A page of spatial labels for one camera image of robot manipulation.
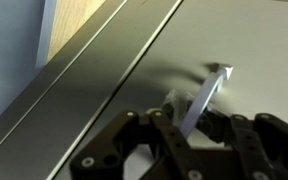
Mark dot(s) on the beige unlabelled cabinet drawer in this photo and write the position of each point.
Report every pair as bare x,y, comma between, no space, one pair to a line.
250,40

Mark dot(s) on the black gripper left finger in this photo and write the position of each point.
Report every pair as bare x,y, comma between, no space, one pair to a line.
130,150

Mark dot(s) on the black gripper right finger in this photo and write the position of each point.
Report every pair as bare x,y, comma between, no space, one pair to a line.
267,146

